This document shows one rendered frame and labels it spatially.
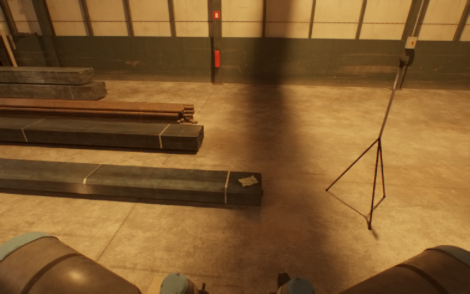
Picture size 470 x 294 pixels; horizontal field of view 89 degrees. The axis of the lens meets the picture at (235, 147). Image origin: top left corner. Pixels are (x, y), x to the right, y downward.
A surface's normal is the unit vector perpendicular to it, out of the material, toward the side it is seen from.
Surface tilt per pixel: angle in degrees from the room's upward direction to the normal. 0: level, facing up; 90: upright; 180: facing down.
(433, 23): 90
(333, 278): 0
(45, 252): 15
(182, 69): 90
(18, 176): 45
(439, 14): 90
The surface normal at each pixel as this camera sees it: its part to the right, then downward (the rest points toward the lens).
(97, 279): 0.62, -0.75
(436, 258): -0.14, -0.98
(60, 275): 0.26, -0.84
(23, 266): -0.08, -0.78
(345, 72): -0.09, 0.45
